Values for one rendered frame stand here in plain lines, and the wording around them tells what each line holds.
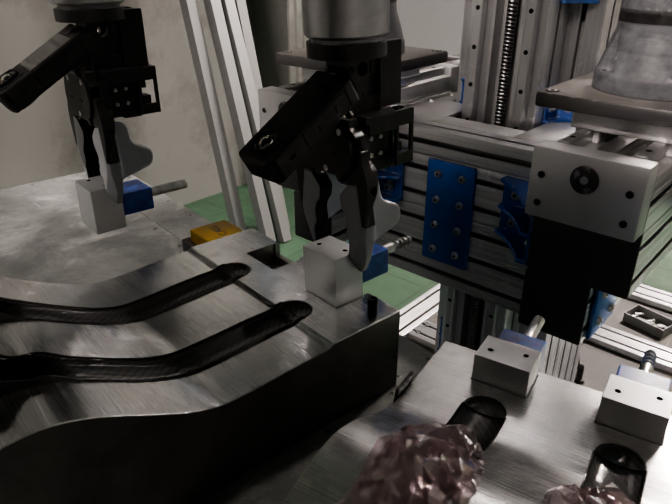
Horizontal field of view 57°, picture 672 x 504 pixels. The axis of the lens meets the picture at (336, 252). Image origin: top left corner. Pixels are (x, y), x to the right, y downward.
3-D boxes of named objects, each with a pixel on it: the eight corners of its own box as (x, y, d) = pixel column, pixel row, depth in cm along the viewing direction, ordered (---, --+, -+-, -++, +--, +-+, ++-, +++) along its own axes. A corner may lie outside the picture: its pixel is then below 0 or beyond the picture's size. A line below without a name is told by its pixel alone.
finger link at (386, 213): (416, 258, 61) (402, 167, 58) (373, 279, 57) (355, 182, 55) (394, 255, 63) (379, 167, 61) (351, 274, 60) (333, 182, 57)
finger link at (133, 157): (166, 194, 73) (148, 116, 70) (118, 207, 69) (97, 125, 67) (156, 193, 75) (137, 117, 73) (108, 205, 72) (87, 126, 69)
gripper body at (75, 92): (163, 118, 71) (148, 6, 66) (89, 131, 66) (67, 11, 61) (135, 106, 76) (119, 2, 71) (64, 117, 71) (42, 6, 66)
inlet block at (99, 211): (178, 197, 83) (174, 159, 81) (196, 208, 80) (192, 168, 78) (82, 222, 76) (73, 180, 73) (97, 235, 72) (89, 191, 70)
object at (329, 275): (393, 254, 71) (393, 210, 69) (426, 267, 68) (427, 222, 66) (305, 292, 64) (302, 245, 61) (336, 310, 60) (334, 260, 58)
